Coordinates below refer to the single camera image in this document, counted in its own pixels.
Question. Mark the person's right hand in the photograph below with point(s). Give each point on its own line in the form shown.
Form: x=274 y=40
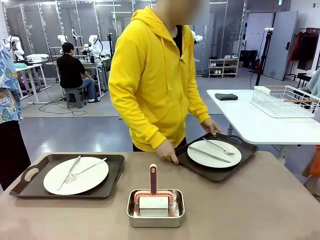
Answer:
x=166 y=151

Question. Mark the person's left hand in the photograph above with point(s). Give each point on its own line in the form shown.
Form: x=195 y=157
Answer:
x=210 y=125

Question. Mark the pink lint roller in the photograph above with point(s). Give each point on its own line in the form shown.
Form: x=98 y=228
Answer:
x=153 y=180

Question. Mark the dark brown serving tray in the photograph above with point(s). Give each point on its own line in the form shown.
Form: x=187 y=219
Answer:
x=115 y=175
x=200 y=172

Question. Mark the person's right forearm yellow sleeve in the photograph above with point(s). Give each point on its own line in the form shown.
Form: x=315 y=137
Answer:
x=135 y=122

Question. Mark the person's left forearm yellow sleeve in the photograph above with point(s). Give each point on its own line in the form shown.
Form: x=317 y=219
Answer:
x=198 y=107

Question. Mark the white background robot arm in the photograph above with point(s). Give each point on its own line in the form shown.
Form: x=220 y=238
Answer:
x=94 y=45
x=197 y=38
x=16 y=47
x=62 y=40

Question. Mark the silver fork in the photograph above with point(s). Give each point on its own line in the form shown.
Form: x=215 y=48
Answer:
x=90 y=167
x=217 y=146

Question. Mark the silver table knife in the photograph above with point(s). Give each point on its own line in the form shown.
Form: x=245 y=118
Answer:
x=70 y=171
x=210 y=155

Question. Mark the folded dark grey cloth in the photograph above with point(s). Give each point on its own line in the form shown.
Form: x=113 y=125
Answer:
x=226 y=97

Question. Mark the white side table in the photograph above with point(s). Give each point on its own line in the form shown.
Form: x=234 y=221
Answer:
x=245 y=125

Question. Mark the white round plate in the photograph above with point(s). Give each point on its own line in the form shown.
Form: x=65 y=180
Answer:
x=215 y=161
x=92 y=180

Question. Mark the white plastic cutlery holder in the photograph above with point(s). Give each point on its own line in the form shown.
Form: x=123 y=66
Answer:
x=260 y=93

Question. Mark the wooden shoe rack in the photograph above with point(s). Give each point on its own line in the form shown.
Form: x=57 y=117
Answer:
x=223 y=67

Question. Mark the person in yellow hoodie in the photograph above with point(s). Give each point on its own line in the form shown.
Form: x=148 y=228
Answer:
x=150 y=82

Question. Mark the rectangular stainless steel container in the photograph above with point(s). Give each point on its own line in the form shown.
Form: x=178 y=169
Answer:
x=155 y=221

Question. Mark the black luggage cases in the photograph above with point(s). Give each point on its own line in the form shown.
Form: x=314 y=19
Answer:
x=248 y=58

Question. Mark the black tripod stand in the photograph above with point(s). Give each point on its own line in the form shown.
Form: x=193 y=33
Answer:
x=262 y=62

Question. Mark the black clothes rack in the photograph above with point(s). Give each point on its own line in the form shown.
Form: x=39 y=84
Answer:
x=303 y=75

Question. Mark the grey plastic stool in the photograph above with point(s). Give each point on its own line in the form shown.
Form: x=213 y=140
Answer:
x=75 y=96

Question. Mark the grey door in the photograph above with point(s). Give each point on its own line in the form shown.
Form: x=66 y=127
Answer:
x=282 y=45

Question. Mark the person in orange trousers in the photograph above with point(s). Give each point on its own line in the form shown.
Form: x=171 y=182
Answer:
x=313 y=160

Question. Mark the wooden top lab desk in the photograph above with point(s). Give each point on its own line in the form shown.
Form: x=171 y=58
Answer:
x=98 y=65

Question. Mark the hanging orange garment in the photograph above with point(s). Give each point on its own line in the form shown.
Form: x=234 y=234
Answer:
x=296 y=47

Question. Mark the hanging dark garment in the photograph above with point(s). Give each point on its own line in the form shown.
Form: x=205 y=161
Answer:
x=307 y=52

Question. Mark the seated person in black shirt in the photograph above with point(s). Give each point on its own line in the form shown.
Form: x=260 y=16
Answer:
x=70 y=72

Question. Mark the white lab desk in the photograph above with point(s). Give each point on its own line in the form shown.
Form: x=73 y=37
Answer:
x=32 y=75

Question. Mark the person in floral shirt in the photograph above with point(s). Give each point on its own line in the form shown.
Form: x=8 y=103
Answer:
x=8 y=100

